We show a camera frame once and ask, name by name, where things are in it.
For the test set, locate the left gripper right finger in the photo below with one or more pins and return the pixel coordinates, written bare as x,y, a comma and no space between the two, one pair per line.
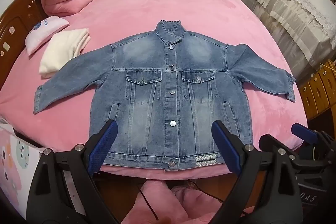
278,201

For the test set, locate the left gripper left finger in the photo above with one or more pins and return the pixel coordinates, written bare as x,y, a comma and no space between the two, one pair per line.
49,200

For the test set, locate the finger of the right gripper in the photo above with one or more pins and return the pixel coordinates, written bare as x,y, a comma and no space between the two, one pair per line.
271,147
304,133

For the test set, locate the blue denim jacket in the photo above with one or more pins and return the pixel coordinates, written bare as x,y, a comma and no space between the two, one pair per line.
165,88

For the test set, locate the wooden drawer cabinet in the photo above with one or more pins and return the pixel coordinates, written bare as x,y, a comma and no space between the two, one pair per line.
318,93

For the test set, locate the cartoon printed storage bag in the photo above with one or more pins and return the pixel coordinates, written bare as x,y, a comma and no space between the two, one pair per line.
20,169

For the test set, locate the pink plush trousers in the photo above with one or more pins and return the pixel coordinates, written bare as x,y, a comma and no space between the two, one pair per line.
189,201

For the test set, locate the cream lace-covered furniture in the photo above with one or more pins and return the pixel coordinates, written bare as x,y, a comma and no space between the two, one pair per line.
304,30

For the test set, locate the folded cream white garment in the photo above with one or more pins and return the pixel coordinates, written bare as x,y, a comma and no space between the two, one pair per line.
62,47

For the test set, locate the brown wooden headboard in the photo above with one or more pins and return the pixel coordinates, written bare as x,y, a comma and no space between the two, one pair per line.
16,23

